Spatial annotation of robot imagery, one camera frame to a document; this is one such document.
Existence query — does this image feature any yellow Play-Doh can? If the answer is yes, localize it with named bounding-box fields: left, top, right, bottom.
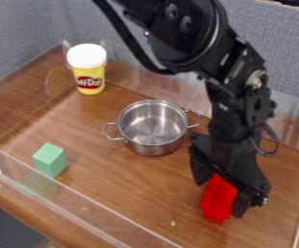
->
left=66, top=44, right=107, bottom=95

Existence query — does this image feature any black cable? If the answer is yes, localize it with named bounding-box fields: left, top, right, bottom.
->
left=249, top=122, right=281, bottom=158

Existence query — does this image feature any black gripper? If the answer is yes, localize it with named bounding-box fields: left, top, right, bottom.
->
left=190, top=133, right=273, bottom=218

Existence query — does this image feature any red plastic bar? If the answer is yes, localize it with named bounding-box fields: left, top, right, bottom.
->
left=199, top=173, right=237, bottom=225

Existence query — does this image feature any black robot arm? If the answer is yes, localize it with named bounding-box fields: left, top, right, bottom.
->
left=91, top=0, right=278, bottom=219

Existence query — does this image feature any green foam block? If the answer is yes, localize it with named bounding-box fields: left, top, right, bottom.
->
left=33, top=143, right=66, bottom=178

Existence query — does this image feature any stainless steel pot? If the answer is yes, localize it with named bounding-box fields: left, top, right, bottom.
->
left=103, top=100, right=201, bottom=156

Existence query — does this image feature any clear acrylic barrier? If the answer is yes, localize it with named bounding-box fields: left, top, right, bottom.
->
left=0, top=44, right=299, bottom=248

